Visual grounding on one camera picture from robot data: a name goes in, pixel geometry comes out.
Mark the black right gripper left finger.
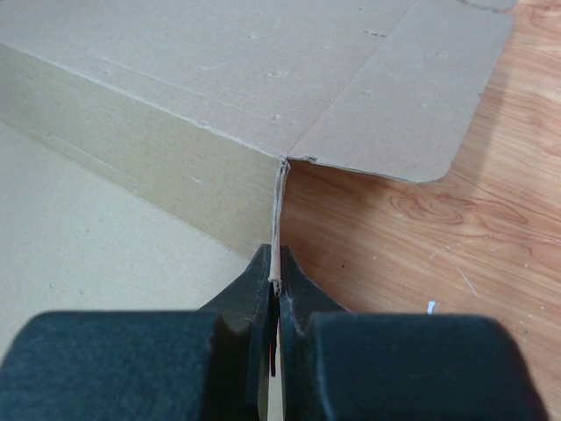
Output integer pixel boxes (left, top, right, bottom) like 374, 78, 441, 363
1, 245, 272, 420

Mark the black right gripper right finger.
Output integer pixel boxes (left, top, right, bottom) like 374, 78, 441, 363
280, 247, 548, 420

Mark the brown cardboard box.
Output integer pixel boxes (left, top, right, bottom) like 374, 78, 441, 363
1, 1, 513, 379

